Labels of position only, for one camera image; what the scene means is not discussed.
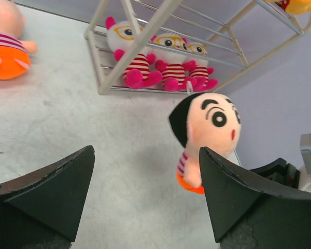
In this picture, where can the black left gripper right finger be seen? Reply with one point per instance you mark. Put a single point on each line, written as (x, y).
(247, 210)

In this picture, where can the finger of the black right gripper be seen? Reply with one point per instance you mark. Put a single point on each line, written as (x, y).
(280, 171)

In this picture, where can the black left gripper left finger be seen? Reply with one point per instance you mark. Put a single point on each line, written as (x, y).
(43, 209)

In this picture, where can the peach doll plush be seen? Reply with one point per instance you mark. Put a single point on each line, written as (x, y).
(203, 120)
(14, 52)

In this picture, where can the pink panda plush front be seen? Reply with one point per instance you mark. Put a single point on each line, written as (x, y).
(201, 72)

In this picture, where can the peach doll plush back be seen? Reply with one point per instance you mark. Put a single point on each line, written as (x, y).
(14, 52)

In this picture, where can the cream metal-rod shelf rack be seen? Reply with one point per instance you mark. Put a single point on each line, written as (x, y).
(150, 57)

